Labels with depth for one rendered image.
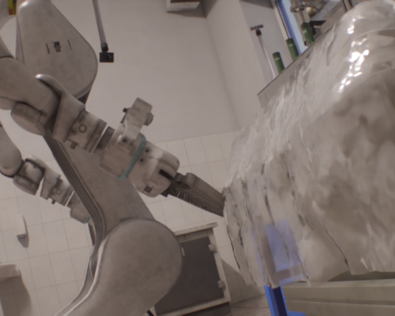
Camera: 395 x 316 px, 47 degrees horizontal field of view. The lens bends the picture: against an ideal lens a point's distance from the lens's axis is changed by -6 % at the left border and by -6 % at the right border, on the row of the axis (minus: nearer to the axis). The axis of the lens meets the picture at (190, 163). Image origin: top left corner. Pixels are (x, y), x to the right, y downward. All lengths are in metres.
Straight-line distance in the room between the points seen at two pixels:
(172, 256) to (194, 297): 3.32
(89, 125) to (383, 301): 0.51
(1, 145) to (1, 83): 0.47
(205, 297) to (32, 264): 1.66
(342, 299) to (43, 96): 0.52
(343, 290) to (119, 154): 0.40
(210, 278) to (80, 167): 3.40
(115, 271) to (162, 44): 4.85
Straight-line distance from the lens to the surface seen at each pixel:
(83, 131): 0.77
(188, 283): 4.21
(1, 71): 0.78
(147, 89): 5.30
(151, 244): 0.89
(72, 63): 0.98
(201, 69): 5.61
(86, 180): 0.95
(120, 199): 0.95
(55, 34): 1.01
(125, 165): 0.76
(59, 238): 4.73
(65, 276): 4.71
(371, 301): 0.52
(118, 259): 0.88
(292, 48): 1.74
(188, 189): 0.79
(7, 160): 1.21
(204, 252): 4.27
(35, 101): 0.77
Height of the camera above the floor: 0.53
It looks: 11 degrees up
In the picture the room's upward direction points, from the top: 14 degrees counter-clockwise
